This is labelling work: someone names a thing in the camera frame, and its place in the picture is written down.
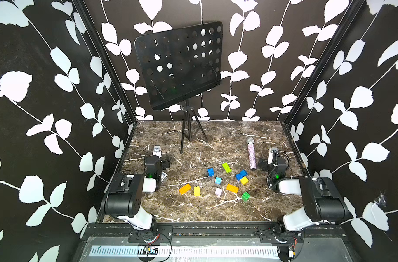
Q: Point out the yellow lego brick left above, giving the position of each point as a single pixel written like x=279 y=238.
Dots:
x=197 y=191

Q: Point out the purple glitter microphone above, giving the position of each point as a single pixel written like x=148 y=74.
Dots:
x=251 y=153

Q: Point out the dark green square lego brick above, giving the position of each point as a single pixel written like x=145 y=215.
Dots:
x=245 y=196

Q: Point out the blue lego brick pair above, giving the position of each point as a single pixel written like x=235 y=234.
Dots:
x=241 y=174

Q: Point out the blue square lego brick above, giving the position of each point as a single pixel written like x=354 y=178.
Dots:
x=210 y=172

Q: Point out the white slotted cable duct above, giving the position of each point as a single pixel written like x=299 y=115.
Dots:
x=185 y=252

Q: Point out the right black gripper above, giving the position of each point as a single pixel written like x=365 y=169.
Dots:
x=264 y=162

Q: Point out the lime green long lego brick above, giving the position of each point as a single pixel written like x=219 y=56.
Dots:
x=227 y=168

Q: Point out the orange long lego brick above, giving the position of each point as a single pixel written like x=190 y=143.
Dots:
x=232 y=188
x=184 y=189

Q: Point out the yellow square lego brick right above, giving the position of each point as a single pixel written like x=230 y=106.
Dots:
x=244 y=180

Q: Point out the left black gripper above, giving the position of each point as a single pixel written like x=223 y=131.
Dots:
x=165 y=162

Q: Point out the lilac square lego brick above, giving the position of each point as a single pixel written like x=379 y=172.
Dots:
x=218 y=192

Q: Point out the cyan square lego brick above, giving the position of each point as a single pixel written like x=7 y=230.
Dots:
x=218 y=180

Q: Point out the black front mounting rail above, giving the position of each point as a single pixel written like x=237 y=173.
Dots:
x=266 y=232

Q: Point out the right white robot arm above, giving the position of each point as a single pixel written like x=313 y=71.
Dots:
x=322 y=203

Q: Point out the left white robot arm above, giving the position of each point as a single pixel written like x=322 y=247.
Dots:
x=123 y=197

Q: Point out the black perforated music stand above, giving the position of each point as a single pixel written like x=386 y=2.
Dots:
x=179 y=64

